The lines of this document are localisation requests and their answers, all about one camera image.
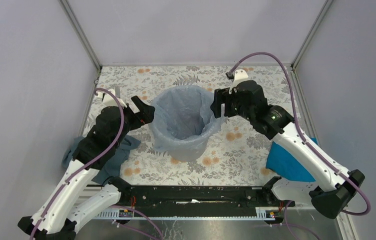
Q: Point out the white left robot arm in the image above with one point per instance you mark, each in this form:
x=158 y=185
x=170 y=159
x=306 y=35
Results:
x=59 y=218

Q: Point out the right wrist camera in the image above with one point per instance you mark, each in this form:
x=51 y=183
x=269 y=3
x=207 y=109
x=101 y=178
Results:
x=237 y=76

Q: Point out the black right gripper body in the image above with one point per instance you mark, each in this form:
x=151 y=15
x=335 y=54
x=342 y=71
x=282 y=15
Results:
x=243 y=111

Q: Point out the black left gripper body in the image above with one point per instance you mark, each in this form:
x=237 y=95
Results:
x=131 y=121

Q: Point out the light blue plastic trash bag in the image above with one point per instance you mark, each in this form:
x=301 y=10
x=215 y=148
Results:
x=182 y=109

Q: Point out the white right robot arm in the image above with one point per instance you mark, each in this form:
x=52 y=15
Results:
x=334 y=185

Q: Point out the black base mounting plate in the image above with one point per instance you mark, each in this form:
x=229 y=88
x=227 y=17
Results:
x=199 y=201

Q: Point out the grey plastic trash bin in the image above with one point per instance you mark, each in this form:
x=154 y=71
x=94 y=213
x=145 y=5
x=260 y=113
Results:
x=188 y=147

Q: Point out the grey-blue cloth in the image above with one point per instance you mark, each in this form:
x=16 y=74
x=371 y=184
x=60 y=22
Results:
x=113 y=166

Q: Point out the bright blue cloth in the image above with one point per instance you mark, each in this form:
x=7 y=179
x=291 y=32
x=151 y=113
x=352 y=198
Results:
x=285 y=165

